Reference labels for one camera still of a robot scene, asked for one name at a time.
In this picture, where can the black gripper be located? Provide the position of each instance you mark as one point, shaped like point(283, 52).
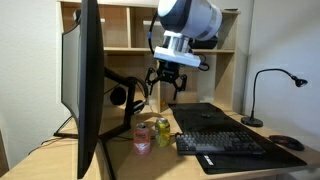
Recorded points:
point(167, 72)

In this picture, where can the yellow soda can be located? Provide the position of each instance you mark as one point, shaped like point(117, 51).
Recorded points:
point(162, 132)

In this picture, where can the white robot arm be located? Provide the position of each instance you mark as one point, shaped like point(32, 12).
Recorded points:
point(183, 21)

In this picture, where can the pink soda can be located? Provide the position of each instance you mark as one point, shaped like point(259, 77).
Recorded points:
point(142, 141)

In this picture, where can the large black desk mat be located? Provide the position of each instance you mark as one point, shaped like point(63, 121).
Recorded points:
point(205, 117)

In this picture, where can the black over-ear headphones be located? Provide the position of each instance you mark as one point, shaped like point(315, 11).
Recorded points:
point(120, 96)

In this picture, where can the black box on shelf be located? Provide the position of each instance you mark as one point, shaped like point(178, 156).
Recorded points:
point(207, 44)

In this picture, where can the wooden desk hutch shelf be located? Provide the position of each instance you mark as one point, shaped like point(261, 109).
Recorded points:
point(129, 32)

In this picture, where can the black curved monitor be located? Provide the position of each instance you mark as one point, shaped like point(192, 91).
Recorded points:
point(82, 82)

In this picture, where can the black mechanical keyboard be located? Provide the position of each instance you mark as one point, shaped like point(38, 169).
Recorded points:
point(224, 143)

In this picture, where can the black computer mouse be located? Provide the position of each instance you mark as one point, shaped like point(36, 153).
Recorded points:
point(287, 142)

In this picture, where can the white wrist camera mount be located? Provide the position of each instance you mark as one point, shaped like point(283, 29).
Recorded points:
point(176, 49)

